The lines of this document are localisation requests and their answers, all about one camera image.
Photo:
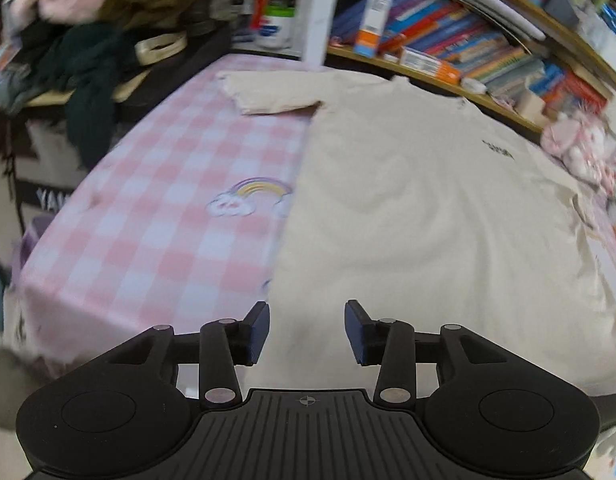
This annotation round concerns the small white object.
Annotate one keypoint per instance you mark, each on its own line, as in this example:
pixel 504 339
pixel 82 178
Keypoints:
pixel 472 85

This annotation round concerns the pink plush toy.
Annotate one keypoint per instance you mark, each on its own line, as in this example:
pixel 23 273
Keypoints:
pixel 577 145

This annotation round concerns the white jar with green lid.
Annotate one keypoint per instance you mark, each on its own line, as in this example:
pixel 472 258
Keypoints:
pixel 275 30

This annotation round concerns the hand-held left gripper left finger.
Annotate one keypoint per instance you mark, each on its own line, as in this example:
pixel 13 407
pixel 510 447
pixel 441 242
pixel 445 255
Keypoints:
pixel 257 332

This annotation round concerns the white post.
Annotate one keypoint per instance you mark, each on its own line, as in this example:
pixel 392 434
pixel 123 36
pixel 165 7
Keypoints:
pixel 320 10

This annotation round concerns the small beige box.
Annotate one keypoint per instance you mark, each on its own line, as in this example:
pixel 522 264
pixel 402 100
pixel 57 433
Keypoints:
pixel 530 105

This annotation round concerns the dark green garment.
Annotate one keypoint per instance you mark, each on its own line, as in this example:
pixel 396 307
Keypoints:
pixel 93 85

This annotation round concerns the white flat tablet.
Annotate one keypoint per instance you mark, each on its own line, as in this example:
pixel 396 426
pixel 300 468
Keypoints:
pixel 487 5

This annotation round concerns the cream t-shirt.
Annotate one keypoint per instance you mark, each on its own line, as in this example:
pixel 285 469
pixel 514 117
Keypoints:
pixel 412 210

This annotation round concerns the flat orange white box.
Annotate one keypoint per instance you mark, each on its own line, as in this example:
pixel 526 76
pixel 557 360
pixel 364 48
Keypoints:
pixel 427 64

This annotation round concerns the tall white orange box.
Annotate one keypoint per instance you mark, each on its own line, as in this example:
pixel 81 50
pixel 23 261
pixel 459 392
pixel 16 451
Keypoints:
pixel 372 25

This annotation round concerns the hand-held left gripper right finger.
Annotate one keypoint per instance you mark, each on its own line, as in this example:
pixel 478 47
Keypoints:
pixel 354 334

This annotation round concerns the wooden bookshelf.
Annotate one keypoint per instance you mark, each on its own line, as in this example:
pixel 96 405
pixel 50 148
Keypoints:
pixel 507 110

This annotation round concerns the pink checked tablecloth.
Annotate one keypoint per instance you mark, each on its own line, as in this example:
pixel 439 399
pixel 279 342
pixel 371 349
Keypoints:
pixel 163 185

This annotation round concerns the row of colourful books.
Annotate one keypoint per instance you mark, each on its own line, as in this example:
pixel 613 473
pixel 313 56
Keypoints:
pixel 462 35

